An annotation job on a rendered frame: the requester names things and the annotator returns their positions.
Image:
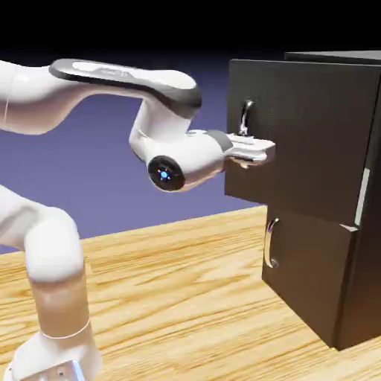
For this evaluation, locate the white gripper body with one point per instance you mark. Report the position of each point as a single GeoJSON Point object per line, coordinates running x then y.
{"type": "Point", "coordinates": [253, 148]}

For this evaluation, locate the large dark cabinet door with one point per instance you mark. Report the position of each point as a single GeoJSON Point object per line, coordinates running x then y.
{"type": "Point", "coordinates": [312, 134]}

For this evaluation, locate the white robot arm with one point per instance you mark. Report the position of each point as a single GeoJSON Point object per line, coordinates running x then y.
{"type": "Point", "coordinates": [166, 119]}

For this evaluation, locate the small dark cabinet door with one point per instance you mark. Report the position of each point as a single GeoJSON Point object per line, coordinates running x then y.
{"type": "Point", "coordinates": [306, 268]}

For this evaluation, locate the dark cabinet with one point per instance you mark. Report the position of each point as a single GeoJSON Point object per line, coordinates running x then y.
{"type": "Point", "coordinates": [366, 238]}

